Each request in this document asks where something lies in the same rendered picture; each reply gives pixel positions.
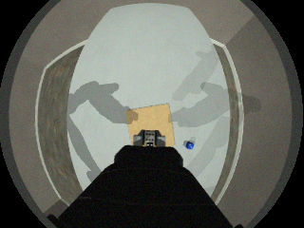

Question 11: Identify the blue die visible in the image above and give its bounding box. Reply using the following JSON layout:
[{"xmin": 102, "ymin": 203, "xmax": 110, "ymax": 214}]
[{"xmin": 185, "ymin": 142, "xmax": 194, "ymax": 149}]

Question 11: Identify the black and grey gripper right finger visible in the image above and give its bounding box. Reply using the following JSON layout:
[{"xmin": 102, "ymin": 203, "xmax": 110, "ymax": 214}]
[{"xmin": 155, "ymin": 130, "xmax": 166, "ymax": 146}]

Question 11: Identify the tan flat square mat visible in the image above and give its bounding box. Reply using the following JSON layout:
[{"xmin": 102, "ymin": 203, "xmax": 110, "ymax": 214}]
[{"xmin": 125, "ymin": 104, "xmax": 175, "ymax": 146}]

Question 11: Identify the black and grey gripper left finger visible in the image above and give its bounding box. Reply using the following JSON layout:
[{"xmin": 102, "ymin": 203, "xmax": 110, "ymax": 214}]
[{"xmin": 133, "ymin": 129, "xmax": 145, "ymax": 146}]

